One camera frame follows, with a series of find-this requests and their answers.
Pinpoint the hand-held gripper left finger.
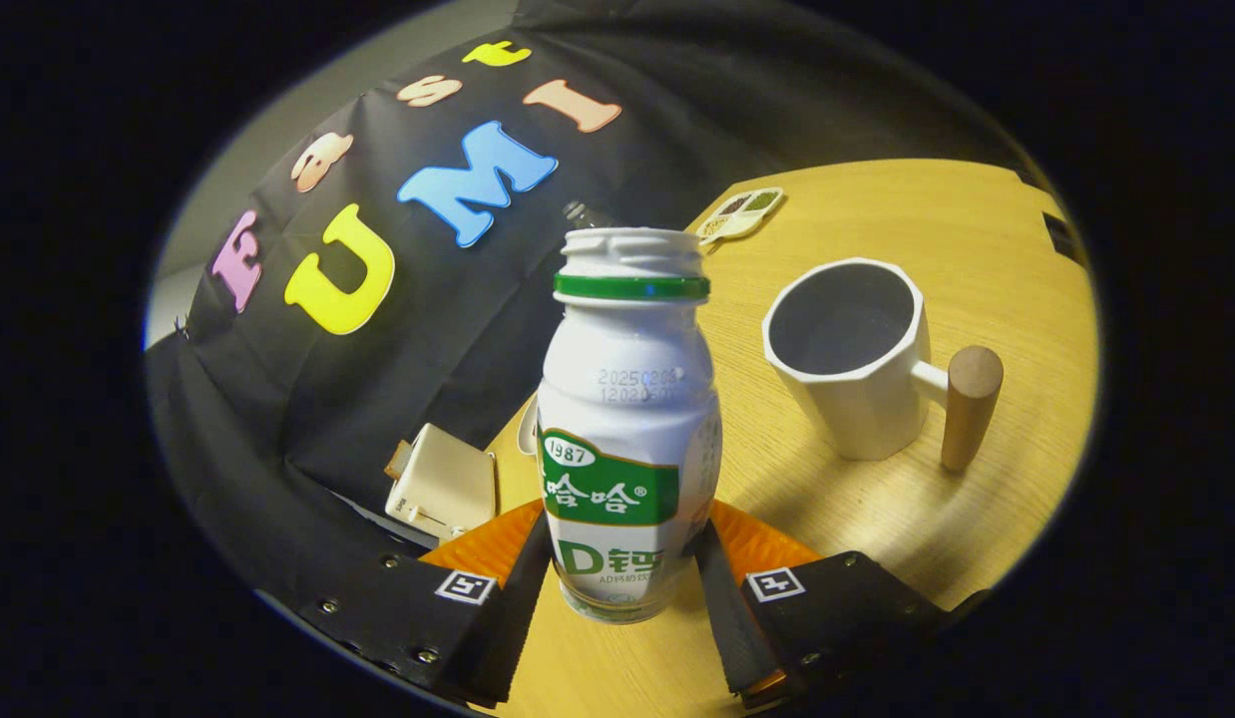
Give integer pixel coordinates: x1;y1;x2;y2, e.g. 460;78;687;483
298;499;554;709

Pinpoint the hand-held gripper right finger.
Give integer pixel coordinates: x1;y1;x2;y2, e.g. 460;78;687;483
692;499;993;711

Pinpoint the white green-label juice bottle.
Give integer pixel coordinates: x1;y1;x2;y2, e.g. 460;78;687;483
535;227;723;625

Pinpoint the white cup with wooden handle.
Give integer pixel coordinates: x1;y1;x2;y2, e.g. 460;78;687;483
762;257;1005;474

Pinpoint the clear plastic water bottle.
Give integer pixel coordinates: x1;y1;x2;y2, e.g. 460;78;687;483
563;199;618;232

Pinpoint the cream white toaster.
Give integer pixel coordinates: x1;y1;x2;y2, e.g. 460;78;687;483
385;423;499;542

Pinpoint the wooden table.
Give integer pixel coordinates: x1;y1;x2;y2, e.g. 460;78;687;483
468;158;1099;718

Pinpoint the white divided bean tray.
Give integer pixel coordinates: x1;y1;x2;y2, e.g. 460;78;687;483
695;186;785;245

